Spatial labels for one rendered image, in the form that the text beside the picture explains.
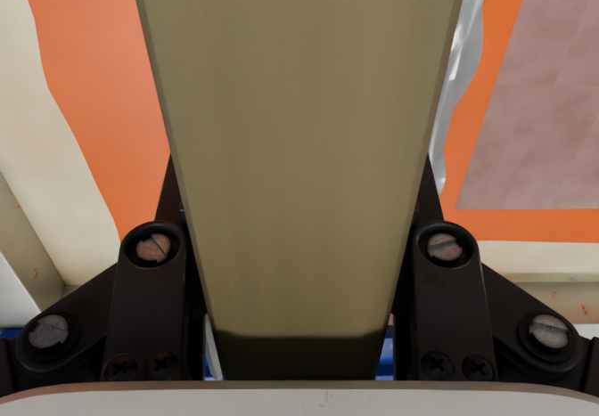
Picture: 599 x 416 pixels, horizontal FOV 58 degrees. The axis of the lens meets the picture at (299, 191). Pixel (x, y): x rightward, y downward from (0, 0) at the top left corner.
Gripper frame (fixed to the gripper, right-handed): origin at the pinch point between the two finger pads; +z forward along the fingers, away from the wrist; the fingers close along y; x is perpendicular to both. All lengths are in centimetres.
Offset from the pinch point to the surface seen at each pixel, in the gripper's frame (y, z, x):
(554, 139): 14.1, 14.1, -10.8
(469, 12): 7.5, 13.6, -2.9
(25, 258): -17.3, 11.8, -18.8
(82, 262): -15.3, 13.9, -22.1
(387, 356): 6.3, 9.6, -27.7
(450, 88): 7.4, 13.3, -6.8
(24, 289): -17.4, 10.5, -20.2
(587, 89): 14.6, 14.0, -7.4
